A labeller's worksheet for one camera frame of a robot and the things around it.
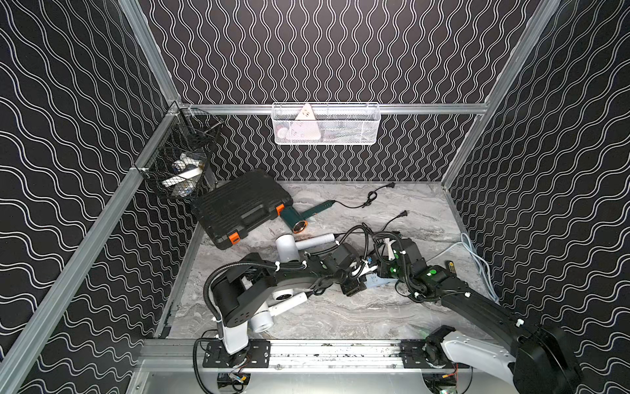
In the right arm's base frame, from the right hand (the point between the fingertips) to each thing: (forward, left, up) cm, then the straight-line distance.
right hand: (377, 260), depth 85 cm
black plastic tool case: (+27, +55, -2) cm, 61 cm away
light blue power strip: (-4, +1, -6) cm, 8 cm away
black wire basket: (+44, +73, +22) cm, 88 cm away
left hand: (-4, +5, -3) cm, 7 cm away
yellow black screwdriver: (+1, -28, -7) cm, 29 cm away
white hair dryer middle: (-11, +33, -3) cm, 35 cm away
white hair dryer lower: (-19, +38, -3) cm, 43 cm away
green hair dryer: (+18, +31, -1) cm, 36 cm away
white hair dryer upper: (+6, +32, -3) cm, 33 cm away
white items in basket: (+16, +62, +27) cm, 69 cm away
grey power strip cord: (+5, -43, -12) cm, 45 cm away
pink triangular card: (+39, +26, +28) cm, 54 cm away
